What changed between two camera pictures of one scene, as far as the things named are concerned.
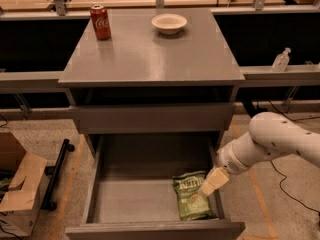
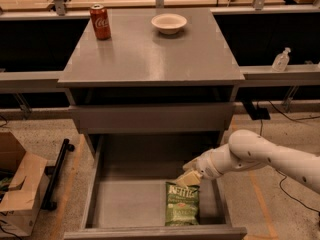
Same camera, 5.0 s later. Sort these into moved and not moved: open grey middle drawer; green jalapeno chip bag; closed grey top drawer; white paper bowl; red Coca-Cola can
Moved: green jalapeno chip bag
Not moved: open grey middle drawer; white paper bowl; red Coca-Cola can; closed grey top drawer
